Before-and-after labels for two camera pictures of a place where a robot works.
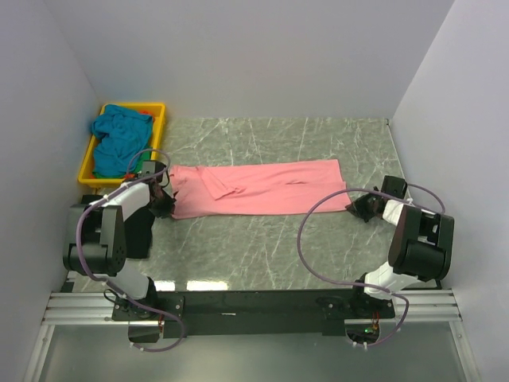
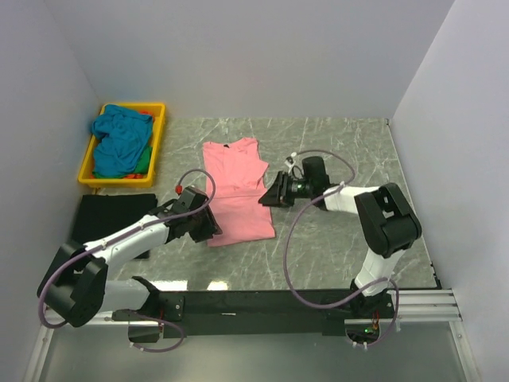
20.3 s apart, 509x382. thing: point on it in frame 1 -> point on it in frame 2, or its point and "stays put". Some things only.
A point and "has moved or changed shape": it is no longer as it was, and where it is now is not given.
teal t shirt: (122, 131) stays put
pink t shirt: (258, 189) has moved or changed shape
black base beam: (252, 313) stays put
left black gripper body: (161, 207) -> (203, 224)
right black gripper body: (365, 205) -> (292, 189)
